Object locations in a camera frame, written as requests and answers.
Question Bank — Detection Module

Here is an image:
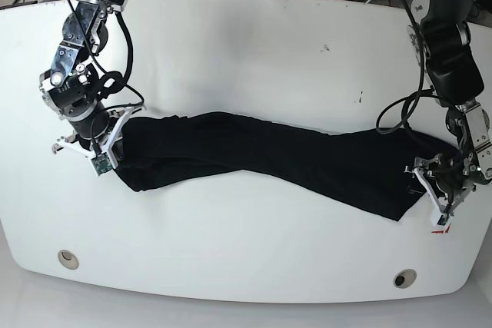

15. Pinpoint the left table grommet hole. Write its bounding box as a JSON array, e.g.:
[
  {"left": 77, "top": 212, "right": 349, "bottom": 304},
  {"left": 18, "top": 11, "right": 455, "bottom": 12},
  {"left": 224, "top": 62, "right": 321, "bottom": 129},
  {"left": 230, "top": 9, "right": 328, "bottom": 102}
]
[{"left": 58, "top": 250, "right": 79, "bottom": 270}]

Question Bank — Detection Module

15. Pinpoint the black t-shirt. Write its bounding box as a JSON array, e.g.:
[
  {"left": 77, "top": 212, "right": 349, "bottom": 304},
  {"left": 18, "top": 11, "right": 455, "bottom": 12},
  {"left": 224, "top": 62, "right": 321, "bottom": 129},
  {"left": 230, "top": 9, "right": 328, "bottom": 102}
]
[{"left": 116, "top": 112, "right": 457, "bottom": 221}]

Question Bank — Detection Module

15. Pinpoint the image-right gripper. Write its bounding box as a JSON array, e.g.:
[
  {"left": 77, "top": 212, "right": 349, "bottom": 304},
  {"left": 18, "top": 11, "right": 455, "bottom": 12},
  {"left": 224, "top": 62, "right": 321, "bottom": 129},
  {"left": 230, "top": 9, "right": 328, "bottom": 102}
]
[{"left": 404, "top": 153, "right": 480, "bottom": 220}]

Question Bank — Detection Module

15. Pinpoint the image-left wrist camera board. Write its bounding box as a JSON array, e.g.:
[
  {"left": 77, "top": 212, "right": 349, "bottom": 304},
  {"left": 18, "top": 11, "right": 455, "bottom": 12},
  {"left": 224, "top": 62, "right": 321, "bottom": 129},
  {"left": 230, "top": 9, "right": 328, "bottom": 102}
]
[{"left": 91, "top": 153, "right": 114, "bottom": 177}]

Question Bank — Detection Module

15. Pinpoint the right table grommet hole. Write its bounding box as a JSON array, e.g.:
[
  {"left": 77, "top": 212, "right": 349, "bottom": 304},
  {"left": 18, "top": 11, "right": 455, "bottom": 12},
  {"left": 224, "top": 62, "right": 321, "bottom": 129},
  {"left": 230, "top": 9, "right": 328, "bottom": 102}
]
[{"left": 394, "top": 269, "right": 417, "bottom": 289}]

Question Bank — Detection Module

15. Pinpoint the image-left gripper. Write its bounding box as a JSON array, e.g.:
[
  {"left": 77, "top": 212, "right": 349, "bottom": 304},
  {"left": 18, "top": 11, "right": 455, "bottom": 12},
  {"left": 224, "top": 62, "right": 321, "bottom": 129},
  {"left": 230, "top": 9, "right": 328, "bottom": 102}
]
[{"left": 52, "top": 103, "right": 145, "bottom": 159}]

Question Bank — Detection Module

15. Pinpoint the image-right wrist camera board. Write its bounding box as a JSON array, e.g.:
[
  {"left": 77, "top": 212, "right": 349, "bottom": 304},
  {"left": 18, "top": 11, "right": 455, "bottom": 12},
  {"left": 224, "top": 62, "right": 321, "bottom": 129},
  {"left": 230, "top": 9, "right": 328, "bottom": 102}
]
[{"left": 430, "top": 210, "right": 454, "bottom": 229}]

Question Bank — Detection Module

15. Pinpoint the table grommet hole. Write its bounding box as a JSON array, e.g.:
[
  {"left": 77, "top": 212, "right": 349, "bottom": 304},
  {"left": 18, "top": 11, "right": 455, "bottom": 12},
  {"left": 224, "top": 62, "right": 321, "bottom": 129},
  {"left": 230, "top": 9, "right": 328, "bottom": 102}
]
[
  {"left": 58, "top": 250, "right": 79, "bottom": 270},
  {"left": 394, "top": 269, "right": 417, "bottom": 289}
]

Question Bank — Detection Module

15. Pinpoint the red tape rectangle marking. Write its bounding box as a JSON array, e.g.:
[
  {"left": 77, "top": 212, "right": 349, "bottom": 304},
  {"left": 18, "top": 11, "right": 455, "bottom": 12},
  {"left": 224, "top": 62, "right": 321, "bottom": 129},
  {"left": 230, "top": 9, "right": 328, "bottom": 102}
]
[{"left": 431, "top": 224, "right": 450, "bottom": 234}]

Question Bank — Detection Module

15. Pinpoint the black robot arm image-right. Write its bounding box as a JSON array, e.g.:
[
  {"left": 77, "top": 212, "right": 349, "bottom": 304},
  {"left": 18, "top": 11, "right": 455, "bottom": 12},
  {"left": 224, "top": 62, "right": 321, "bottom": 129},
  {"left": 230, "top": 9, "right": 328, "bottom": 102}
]
[{"left": 376, "top": 0, "right": 491, "bottom": 227}]

